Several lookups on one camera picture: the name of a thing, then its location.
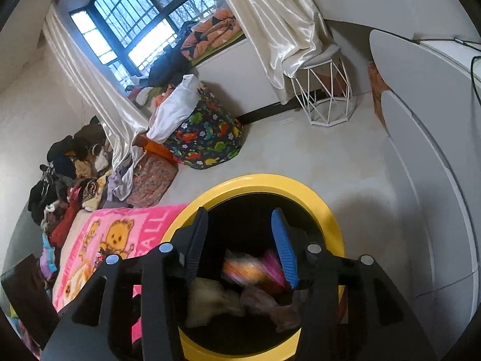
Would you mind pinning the red garment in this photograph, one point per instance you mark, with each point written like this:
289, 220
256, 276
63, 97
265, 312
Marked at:
64, 227

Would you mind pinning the dinosaur print basket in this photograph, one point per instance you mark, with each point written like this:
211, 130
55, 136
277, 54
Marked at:
206, 135

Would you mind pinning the pile of clothes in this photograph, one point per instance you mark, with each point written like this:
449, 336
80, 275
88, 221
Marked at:
71, 158

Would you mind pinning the orange packet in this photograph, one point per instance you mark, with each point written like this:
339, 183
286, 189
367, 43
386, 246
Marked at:
240, 269

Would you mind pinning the lavender cloth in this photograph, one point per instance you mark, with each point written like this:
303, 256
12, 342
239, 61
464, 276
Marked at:
124, 176

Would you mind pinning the pink wrapper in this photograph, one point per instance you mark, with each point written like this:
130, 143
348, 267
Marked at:
272, 270

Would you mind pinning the floral bag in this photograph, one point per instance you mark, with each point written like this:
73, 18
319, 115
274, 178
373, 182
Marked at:
152, 180

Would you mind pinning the cardboard box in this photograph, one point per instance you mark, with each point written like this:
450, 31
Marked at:
377, 90

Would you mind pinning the black jacket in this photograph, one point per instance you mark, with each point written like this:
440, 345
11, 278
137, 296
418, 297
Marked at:
169, 66

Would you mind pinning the white desk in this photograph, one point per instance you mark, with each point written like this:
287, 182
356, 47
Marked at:
394, 0

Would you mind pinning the pink printed blanket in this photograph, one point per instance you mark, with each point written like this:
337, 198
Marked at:
112, 233

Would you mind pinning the white bag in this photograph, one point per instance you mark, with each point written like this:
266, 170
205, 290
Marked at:
173, 109

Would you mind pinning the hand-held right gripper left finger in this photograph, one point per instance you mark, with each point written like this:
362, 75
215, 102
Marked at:
193, 248

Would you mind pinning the yellow rimmed black bin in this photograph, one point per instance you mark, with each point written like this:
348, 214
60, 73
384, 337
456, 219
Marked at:
263, 184

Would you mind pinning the cream satin curtain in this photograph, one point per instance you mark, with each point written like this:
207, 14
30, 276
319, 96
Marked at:
270, 26
94, 82

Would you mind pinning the striped blue purple cloth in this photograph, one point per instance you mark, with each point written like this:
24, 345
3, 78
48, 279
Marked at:
48, 257

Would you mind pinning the green mat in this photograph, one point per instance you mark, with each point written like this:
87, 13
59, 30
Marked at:
221, 47

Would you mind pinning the brown paper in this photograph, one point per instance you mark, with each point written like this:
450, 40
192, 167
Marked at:
270, 308

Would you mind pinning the barred window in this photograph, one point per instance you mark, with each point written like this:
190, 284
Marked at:
142, 15

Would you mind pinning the orange patterned quilt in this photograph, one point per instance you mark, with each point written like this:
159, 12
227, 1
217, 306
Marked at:
210, 34

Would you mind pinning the orange cloth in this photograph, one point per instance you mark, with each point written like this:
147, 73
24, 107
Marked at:
163, 96

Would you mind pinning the beige bed sheet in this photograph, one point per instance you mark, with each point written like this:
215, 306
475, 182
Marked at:
71, 240

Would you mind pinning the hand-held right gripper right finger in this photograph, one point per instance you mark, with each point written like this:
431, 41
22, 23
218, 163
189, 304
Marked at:
283, 248

